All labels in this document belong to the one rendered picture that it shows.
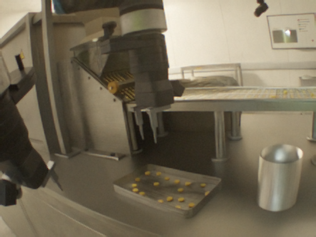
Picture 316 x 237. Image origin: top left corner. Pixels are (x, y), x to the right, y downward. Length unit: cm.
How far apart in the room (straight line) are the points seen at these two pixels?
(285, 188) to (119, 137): 48
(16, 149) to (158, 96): 26
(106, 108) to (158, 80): 29
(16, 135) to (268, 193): 37
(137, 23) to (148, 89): 13
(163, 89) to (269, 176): 24
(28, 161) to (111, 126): 42
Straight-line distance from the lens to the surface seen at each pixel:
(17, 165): 31
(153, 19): 42
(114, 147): 71
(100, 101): 69
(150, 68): 42
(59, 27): 94
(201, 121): 81
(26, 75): 31
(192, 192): 46
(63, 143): 78
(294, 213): 40
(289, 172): 36
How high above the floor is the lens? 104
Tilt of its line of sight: 13 degrees down
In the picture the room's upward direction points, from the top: 8 degrees counter-clockwise
